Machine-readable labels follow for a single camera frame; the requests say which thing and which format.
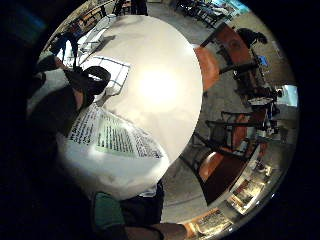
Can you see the framed picture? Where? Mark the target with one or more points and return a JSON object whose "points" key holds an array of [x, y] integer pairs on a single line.
{"points": [[211, 221], [246, 195]]}

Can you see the dark wooden table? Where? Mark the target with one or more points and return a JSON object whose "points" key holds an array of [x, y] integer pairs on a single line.
{"points": [[221, 176]]}

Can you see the white metal chair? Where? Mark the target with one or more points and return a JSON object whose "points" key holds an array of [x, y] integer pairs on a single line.
{"points": [[95, 35]]}

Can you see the white metal frame stand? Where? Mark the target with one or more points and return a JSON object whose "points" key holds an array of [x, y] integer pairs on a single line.
{"points": [[111, 75]]}

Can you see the white bottle with printed label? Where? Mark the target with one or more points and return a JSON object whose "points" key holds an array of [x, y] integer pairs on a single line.
{"points": [[113, 163]]}

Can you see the blue screen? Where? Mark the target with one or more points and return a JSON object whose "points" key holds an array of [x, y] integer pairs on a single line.
{"points": [[263, 60]]}

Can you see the orange chair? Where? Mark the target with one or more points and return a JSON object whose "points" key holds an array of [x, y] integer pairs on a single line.
{"points": [[208, 68], [233, 133], [233, 41]]}

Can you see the bright window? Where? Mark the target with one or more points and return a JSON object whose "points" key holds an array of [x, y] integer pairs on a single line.
{"points": [[289, 95]]}

